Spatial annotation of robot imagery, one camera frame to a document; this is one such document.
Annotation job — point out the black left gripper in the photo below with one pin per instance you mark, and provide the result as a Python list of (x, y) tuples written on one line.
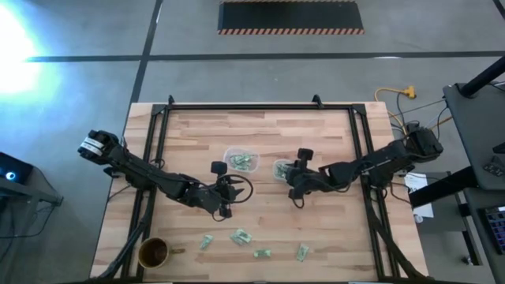
[(223, 193)]

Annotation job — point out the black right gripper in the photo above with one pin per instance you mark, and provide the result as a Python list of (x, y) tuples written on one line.
[(309, 177)]

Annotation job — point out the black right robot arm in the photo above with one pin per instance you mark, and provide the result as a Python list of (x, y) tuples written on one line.
[(378, 159)]

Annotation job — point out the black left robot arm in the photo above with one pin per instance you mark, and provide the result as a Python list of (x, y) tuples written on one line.
[(146, 173)]

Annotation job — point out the small clear plastic container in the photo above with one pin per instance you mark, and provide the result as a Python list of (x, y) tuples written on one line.
[(276, 162)]

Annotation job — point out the large clear plastic container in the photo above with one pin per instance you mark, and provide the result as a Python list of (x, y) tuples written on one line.
[(256, 152)]

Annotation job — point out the small white cup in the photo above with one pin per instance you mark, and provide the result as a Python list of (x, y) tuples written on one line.
[(418, 218)]

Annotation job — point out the white paper sheet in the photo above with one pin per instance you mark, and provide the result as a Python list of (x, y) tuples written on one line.
[(422, 209)]

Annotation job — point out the black desk leg bar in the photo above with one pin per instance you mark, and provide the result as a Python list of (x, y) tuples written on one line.
[(438, 191)]

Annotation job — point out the black hazard-striped floor mat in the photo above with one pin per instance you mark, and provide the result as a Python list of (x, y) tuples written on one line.
[(290, 16)]

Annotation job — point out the gray desk top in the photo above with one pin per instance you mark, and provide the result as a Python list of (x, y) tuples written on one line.
[(477, 130)]

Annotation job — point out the small metal bolt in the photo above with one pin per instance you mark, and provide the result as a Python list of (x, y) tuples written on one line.
[(468, 260)]

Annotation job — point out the black controller on desk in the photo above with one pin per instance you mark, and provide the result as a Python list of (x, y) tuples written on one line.
[(495, 167)]

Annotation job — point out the black keyboard with lit keys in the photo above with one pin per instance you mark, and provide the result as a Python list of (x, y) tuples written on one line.
[(495, 229)]

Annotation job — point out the black round pole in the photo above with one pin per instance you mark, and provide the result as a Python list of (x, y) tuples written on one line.
[(483, 79)]

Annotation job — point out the black device with blue light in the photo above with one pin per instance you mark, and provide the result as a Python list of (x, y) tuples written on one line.
[(17, 169)]

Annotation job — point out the dark gray keyboard desk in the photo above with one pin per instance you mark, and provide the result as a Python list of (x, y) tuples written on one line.
[(489, 268)]

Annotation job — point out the black aluminium table frame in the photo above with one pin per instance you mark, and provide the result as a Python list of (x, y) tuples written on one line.
[(260, 106)]

